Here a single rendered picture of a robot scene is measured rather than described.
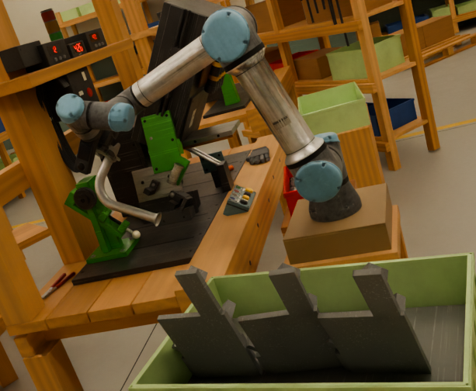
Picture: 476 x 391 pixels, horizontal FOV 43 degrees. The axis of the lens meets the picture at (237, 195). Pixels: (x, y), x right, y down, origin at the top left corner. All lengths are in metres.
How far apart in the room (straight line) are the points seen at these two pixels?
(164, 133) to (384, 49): 2.88
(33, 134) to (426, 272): 1.33
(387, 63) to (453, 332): 3.67
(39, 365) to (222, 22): 1.16
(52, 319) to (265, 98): 0.90
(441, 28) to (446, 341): 8.10
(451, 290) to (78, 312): 1.03
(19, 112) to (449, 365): 1.50
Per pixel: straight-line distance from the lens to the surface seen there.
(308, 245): 1.66
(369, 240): 1.63
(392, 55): 4.84
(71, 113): 1.63
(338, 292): 1.40
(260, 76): 1.48
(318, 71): 5.16
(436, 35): 9.12
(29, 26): 12.53
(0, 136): 8.03
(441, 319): 1.33
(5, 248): 1.85
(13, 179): 2.10
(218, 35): 1.45
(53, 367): 1.97
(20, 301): 1.87
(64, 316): 1.84
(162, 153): 2.19
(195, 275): 1.08
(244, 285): 1.47
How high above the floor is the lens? 1.58
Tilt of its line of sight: 18 degrees down
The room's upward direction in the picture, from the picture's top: 18 degrees counter-clockwise
